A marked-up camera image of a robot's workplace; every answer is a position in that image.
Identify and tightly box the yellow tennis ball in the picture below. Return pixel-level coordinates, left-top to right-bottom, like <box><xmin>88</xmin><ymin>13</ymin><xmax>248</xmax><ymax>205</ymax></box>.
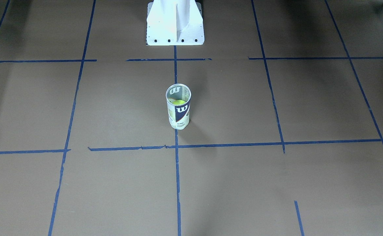
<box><xmin>172</xmin><ymin>100</ymin><xmax>186</xmax><ymax>106</ymax></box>

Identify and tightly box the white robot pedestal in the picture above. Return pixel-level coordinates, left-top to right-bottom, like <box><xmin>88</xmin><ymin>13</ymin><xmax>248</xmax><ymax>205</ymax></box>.
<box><xmin>146</xmin><ymin>0</ymin><xmax>205</xmax><ymax>46</ymax></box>

